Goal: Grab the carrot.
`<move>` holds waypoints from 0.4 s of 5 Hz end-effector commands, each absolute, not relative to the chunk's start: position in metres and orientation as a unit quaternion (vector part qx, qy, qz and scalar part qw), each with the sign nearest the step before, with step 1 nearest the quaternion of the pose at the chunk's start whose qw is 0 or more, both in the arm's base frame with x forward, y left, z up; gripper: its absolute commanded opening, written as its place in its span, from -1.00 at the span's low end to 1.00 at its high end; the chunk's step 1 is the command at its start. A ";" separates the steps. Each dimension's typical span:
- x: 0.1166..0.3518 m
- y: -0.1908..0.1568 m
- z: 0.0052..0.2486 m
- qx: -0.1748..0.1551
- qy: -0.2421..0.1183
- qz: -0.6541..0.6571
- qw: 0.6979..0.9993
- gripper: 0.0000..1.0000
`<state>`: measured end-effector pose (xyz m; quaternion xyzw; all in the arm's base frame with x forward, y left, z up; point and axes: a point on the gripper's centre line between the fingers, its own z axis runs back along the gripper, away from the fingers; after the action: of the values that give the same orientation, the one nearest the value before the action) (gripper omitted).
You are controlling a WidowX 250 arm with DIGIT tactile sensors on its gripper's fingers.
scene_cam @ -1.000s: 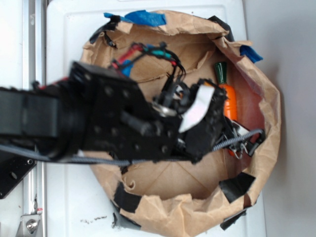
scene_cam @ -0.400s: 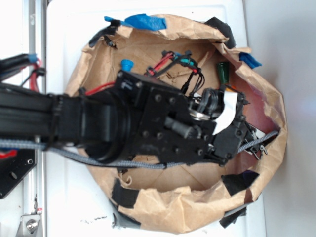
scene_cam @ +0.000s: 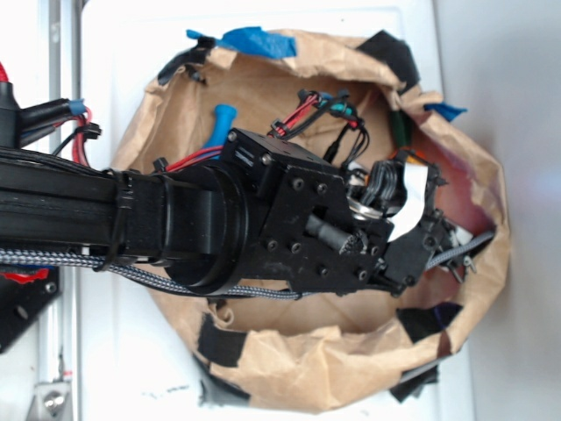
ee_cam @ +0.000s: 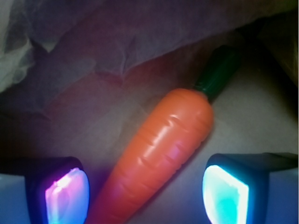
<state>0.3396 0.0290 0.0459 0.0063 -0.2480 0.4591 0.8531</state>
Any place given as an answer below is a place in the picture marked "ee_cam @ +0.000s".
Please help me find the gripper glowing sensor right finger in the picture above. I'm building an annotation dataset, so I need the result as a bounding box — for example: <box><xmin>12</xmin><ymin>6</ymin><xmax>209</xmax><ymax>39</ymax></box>
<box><xmin>202</xmin><ymin>153</ymin><xmax>299</xmax><ymax>224</ymax></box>

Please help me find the orange toy carrot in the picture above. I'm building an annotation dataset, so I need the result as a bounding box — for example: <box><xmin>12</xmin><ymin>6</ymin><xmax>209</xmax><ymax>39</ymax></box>
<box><xmin>86</xmin><ymin>45</ymin><xmax>241</xmax><ymax>224</ymax></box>

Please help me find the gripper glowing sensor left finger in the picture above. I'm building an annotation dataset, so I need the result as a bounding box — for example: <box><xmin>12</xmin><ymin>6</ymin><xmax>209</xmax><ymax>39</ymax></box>
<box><xmin>0</xmin><ymin>157</ymin><xmax>90</xmax><ymax>224</ymax></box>

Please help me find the brown paper bag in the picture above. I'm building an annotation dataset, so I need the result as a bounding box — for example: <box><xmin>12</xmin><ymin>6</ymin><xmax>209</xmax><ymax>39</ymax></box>
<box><xmin>0</xmin><ymin>0</ymin><xmax>298</xmax><ymax>224</ymax></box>

